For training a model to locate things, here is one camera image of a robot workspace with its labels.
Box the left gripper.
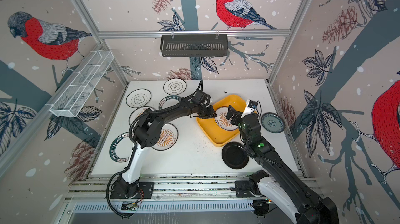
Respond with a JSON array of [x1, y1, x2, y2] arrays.
[[197, 105, 219, 119]]

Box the orange sunburst plate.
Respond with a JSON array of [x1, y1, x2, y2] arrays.
[[215, 106, 238, 131], [152, 124, 179, 151], [128, 106, 155, 125]]

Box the green rim plate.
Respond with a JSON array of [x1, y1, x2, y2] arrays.
[[158, 95, 182, 110], [109, 132, 133, 163]]

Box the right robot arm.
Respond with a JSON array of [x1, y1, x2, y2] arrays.
[[226, 106, 339, 224]]

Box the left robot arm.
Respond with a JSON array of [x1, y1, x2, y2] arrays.
[[108, 89, 217, 199]]

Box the yellow plastic bin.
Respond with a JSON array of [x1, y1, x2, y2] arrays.
[[196, 95, 246, 147]]

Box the teal patterned plate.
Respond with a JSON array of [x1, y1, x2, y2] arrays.
[[261, 112, 285, 133]]

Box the white plate black rim back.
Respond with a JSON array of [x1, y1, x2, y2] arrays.
[[163, 78, 187, 95]]

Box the white plate black rim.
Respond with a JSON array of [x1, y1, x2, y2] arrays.
[[163, 78, 187, 95], [126, 89, 152, 108]]

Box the white plate black rim left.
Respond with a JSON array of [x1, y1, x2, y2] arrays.
[[126, 89, 152, 108]]

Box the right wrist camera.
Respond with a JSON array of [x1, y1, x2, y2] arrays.
[[242, 100, 259, 117]]

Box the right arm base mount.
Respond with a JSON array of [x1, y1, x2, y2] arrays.
[[231, 170, 270, 198]]

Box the black hanging wall basket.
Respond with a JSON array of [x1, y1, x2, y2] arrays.
[[160, 34, 229, 57]]

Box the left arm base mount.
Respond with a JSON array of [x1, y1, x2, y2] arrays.
[[110, 181, 155, 200]]

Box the white wire mesh shelf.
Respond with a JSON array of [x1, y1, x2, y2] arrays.
[[50, 50, 114, 117]]

